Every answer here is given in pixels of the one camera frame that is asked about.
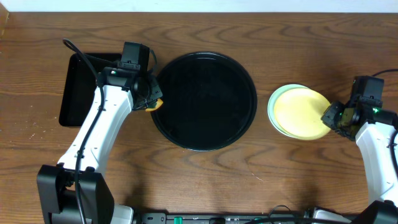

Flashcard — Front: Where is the yellow green scrub sponge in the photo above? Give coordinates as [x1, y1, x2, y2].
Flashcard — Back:
[145, 98, 164, 112]

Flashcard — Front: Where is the yellow plate with sauce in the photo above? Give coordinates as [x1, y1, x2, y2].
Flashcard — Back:
[274, 88, 331, 141]

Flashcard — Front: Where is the mint plate back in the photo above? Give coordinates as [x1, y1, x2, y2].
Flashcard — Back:
[267, 84, 308, 138]

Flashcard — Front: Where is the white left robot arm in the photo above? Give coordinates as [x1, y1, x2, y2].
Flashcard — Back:
[37, 67, 162, 223]

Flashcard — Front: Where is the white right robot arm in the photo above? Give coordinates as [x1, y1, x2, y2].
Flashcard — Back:
[311, 101, 397, 223]

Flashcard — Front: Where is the black round tray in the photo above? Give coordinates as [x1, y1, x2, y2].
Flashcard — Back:
[151, 52, 257, 151]

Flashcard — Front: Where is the black rectangular tray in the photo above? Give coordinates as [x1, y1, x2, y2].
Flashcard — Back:
[58, 54, 96, 127]

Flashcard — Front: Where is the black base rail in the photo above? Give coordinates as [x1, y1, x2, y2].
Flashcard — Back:
[139, 212, 358, 224]

